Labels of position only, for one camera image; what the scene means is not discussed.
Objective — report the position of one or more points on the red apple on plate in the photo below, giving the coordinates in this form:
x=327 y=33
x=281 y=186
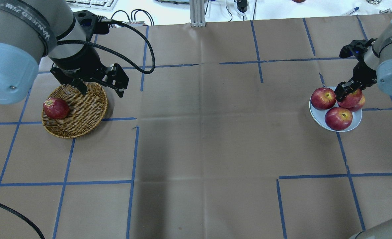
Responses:
x=359 y=105
x=323 y=98
x=338 y=118

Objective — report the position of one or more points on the red apple on plate back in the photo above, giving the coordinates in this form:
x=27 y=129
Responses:
x=359 y=105

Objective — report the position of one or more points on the brown paper table cover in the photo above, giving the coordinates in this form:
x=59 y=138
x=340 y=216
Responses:
x=217 y=143

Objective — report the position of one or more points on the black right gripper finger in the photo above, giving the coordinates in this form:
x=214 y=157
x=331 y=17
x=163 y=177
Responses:
x=343 y=89

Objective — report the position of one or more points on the red yellow transferred apple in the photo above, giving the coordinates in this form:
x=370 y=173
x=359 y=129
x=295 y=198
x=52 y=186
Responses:
x=351 y=99

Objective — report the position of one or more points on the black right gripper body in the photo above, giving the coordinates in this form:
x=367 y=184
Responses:
x=364 y=72

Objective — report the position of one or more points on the red apple on plate front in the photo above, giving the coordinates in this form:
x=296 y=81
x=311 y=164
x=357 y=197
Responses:
x=338 y=118

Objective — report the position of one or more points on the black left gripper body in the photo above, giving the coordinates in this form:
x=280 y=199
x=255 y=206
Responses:
x=77 y=59

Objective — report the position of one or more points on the red apple on plate left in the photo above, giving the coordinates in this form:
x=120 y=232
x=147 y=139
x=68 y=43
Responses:
x=323 y=98

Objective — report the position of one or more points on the light blue plate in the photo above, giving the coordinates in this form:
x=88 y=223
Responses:
x=318 y=116

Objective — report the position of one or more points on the black power adapter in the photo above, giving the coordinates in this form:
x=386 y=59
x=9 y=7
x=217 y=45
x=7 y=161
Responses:
x=241 y=5

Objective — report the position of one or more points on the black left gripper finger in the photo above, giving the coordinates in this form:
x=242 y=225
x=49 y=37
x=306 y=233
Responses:
x=117 y=79
x=80 y=86

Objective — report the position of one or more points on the blue white pen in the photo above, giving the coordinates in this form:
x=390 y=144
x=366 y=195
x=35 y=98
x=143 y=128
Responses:
x=350 y=12

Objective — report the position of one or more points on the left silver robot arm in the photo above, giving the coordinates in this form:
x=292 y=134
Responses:
x=33 y=29

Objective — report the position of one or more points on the woven wicker basket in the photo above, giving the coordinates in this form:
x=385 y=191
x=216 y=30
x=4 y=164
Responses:
x=86 y=111

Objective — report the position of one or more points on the aluminium frame post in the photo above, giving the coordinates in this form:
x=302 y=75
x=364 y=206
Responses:
x=197 y=13

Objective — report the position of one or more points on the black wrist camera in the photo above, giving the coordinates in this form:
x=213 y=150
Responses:
x=357 y=48

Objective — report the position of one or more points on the white keyboard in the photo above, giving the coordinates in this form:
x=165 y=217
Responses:
x=93 y=4

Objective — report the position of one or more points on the red apple in basket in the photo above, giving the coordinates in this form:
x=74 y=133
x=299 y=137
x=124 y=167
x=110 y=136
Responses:
x=56 y=108

